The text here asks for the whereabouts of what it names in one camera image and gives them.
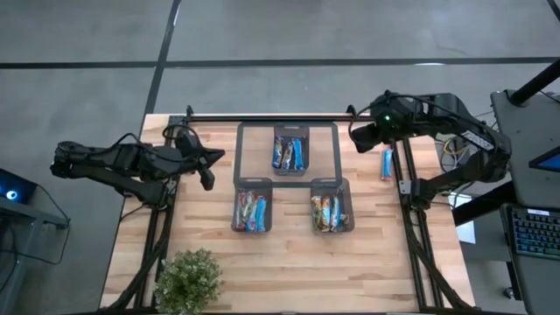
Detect dark blue Chewy granola bar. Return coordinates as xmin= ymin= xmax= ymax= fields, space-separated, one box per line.
xmin=271 ymin=135 xmax=284 ymax=170

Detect yellow cable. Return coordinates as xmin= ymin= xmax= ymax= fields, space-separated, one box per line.
xmin=441 ymin=138 xmax=469 ymax=158

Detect orange blue granola bar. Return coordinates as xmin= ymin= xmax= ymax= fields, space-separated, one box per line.
xmin=321 ymin=195 xmax=333 ymax=232

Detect black computer blue ring light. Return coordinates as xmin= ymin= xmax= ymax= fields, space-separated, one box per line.
xmin=0 ymin=168 xmax=39 ymax=207

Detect artificial white-flowered potted plant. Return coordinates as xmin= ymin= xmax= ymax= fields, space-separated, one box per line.
xmin=152 ymin=248 xmax=224 ymax=315

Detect white paper sheet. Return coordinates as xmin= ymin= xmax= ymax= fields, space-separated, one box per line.
xmin=448 ymin=192 xmax=476 ymax=245

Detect blue lit screen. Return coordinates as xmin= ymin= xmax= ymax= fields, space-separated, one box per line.
xmin=528 ymin=146 xmax=560 ymax=172

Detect grey translucent plastic bin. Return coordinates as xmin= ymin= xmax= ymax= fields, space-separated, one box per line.
xmin=230 ymin=177 xmax=275 ymax=234
xmin=271 ymin=123 xmax=311 ymax=178
xmin=309 ymin=177 xmax=356 ymax=235

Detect snack bars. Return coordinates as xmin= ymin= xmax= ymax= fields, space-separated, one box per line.
xmin=310 ymin=195 xmax=326 ymax=234

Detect black camera cable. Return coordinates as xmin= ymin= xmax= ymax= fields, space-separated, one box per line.
xmin=347 ymin=103 xmax=374 ymax=132
xmin=161 ymin=123 xmax=199 ymax=150

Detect black pole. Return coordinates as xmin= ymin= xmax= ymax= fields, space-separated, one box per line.
xmin=509 ymin=59 xmax=560 ymax=106

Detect grey side desk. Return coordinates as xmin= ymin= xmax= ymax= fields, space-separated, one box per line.
xmin=489 ymin=89 xmax=560 ymax=209

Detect black keyboard with tray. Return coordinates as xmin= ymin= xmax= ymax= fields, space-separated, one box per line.
xmin=500 ymin=203 xmax=560 ymax=315

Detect black left camera cable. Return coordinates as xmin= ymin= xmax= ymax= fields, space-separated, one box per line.
xmin=161 ymin=123 xmax=199 ymax=150

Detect backlit rainbow keyboard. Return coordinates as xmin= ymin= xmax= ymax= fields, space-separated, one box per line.
xmin=510 ymin=208 xmax=560 ymax=259

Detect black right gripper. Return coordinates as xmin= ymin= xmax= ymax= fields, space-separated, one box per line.
xmin=351 ymin=92 xmax=417 ymax=154

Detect grey computer stand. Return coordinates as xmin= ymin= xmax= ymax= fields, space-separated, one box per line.
xmin=0 ymin=168 xmax=71 ymax=315

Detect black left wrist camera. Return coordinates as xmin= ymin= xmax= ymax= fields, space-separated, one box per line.
xmin=174 ymin=130 xmax=201 ymax=154

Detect black right camera cable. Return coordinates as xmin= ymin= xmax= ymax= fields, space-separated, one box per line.
xmin=347 ymin=103 xmax=374 ymax=132

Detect tan mat with dark border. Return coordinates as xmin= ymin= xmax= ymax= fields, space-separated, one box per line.
xmin=234 ymin=121 xmax=344 ymax=189

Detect green Chewy chocolate chip bar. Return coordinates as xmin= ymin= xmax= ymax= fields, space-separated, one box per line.
xmin=234 ymin=190 xmax=249 ymax=232

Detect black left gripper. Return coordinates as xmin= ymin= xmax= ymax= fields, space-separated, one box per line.
xmin=164 ymin=146 xmax=227 ymax=192

